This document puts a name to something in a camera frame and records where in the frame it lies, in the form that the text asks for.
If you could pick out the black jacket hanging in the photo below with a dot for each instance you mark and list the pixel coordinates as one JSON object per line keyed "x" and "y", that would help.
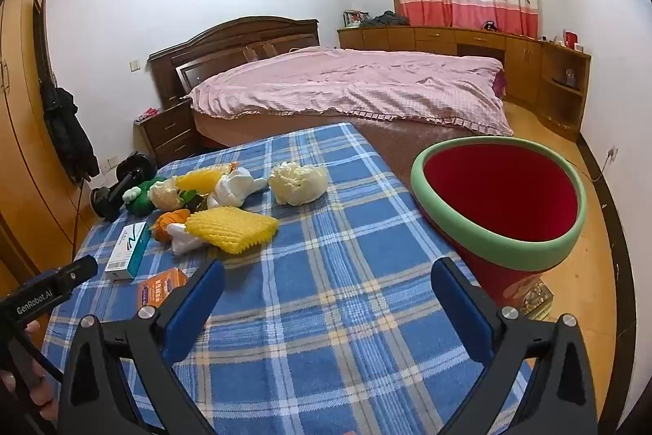
{"x": 69, "y": 139}

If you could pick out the dark wooden bed frame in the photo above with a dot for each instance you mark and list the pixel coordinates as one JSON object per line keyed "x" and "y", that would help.
{"x": 182, "y": 67}

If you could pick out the white glove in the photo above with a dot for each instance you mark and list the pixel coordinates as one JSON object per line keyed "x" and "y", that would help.
{"x": 234, "y": 188}

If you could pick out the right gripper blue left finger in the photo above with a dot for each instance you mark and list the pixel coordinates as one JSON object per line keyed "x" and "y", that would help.
{"x": 178, "y": 321}

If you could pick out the white teal medicine box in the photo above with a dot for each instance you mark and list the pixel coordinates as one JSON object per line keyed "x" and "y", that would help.
{"x": 128, "y": 252}

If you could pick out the long wooden cabinet desk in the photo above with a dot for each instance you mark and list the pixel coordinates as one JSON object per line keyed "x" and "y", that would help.
{"x": 548, "y": 79}

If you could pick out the orange ointment box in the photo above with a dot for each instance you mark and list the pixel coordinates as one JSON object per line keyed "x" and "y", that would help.
{"x": 154, "y": 290}

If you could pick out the red bin with green rim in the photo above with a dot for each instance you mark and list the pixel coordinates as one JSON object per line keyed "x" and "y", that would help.
{"x": 511, "y": 208}

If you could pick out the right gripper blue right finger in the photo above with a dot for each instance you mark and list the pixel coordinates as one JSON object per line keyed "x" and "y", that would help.
{"x": 478, "y": 322}

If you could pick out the dark wooden nightstand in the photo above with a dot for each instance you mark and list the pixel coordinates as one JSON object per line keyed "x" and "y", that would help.
{"x": 171, "y": 134}

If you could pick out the wooden wardrobe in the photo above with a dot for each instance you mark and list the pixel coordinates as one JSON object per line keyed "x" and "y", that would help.
{"x": 44, "y": 216}

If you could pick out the dark clothes pile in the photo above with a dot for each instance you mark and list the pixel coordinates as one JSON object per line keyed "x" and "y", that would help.
{"x": 388, "y": 18}

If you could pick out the black suction mount stand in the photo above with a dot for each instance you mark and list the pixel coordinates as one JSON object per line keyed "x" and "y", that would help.
{"x": 135, "y": 169}

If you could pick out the orange wrapper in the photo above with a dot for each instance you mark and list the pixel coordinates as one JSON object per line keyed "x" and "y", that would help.
{"x": 159, "y": 228}

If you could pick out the blue plaid table blanket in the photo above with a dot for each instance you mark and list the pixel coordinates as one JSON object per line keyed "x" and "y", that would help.
{"x": 332, "y": 327}

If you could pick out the green clover toy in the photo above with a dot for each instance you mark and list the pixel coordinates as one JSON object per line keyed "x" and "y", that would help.
{"x": 136, "y": 198}

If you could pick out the pink bed cover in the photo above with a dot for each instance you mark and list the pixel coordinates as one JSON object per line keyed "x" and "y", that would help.
{"x": 443, "y": 90}

